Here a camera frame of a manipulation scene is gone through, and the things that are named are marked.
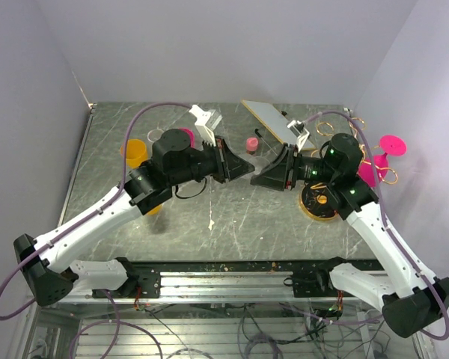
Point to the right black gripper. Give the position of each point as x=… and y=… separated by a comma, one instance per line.
x=273, y=176

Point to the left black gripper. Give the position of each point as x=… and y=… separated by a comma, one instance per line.
x=230, y=166

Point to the pink wine glass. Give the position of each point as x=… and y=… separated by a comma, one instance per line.
x=191, y=135
x=390, y=145

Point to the orange wine glass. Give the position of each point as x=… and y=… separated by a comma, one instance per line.
x=155, y=210
x=135, y=153

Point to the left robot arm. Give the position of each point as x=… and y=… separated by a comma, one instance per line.
x=53, y=271

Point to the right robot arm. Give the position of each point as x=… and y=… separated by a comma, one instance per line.
x=410, y=296

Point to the gold wine glass rack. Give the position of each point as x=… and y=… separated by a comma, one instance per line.
x=314, y=202

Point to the small pink capped bottle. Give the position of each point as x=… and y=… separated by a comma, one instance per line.
x=251, y=145

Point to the yellow framed tilted mirror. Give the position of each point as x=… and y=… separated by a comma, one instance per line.
x=275, y=122

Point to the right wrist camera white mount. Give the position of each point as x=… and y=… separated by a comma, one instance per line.
x=297, y=127

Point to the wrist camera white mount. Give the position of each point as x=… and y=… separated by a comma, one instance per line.
x=297, y=127
x=206, y=123

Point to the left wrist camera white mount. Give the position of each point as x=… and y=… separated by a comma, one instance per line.
x=206, y=123

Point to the aluminium rail frame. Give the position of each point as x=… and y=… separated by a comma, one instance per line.
x=197, y=282

